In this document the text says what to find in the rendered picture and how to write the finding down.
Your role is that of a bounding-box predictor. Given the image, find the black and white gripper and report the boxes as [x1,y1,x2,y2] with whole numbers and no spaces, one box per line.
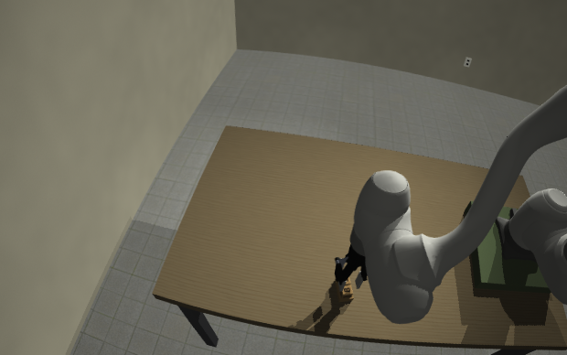
[335,244,368,292]

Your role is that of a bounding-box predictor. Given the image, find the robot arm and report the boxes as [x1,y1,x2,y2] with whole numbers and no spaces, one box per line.
[350,85,567,324]

